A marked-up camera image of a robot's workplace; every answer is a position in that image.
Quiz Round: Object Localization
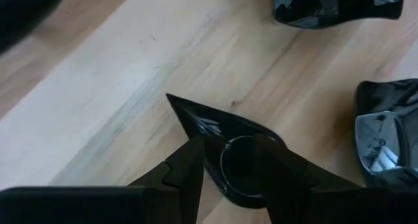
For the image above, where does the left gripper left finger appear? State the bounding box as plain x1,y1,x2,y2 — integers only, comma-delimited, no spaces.
126,135,206,224

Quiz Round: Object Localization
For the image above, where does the black teardrop mini plate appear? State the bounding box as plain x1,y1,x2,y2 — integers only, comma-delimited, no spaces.
165,93,288,210

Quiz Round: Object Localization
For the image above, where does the black leaf-shaped mini plate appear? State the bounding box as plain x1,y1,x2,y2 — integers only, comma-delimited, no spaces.
353,78,418,189

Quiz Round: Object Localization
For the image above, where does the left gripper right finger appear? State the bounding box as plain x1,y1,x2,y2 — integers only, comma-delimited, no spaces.
253,134,321,224

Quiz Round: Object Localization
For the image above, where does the black wavy square mini plate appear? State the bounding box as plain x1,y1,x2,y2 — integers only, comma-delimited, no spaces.
272,0,406,31

